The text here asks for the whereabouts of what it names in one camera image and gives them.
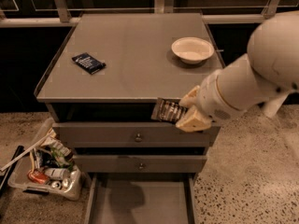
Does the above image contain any white bottle in bin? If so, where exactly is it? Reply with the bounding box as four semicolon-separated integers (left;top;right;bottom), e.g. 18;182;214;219
44;168;70;180

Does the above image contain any black flat object on floor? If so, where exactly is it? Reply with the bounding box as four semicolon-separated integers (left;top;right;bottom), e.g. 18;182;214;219
0;146;24;197

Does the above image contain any white pole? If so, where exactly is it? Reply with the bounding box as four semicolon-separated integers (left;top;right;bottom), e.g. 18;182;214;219
261;93;288;119

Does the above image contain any grey drawer cabinet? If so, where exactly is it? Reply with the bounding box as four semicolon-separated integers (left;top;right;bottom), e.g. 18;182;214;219
34;12;239;224

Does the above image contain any grey middle drawer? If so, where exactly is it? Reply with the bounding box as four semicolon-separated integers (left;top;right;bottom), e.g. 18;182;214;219
74;155;206;173

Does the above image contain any grey drawer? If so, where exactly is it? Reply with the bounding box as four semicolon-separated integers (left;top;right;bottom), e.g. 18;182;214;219
84;173;198;224
53;122;220;147
74;155;206;173

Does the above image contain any blue snack bar wrapper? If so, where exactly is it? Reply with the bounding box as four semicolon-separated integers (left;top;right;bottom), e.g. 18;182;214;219
72;52;107;75

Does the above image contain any grey bottom drawer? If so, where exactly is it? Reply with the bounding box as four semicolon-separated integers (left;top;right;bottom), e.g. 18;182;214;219
84;173;198;224

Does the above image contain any white paper bowl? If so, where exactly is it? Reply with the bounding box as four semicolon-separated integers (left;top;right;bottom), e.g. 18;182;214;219
171;37;215;64

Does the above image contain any dark chocolate rxbar wrapper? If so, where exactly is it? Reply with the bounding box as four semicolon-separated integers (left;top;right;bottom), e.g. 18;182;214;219
151;98;188;123

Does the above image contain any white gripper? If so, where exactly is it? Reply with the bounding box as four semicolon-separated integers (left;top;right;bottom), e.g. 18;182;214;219
176;70;245;133

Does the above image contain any green white snack bag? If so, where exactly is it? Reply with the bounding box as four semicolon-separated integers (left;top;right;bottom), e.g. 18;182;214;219
41;137;74;169

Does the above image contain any clear plastic bin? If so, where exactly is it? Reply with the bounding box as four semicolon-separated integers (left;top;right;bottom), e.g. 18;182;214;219
8;118;81;201

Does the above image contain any metal railing frame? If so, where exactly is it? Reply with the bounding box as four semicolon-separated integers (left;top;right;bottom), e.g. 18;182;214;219
0;0;298;27

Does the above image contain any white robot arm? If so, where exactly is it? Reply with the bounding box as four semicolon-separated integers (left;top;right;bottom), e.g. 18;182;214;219
176;12;299;132

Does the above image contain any grey top drawer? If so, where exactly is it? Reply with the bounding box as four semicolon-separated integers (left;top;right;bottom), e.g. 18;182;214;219
53;122;220;147

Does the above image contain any orange snack packet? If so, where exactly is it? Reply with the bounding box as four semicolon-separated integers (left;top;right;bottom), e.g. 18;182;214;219
27;170;50;185

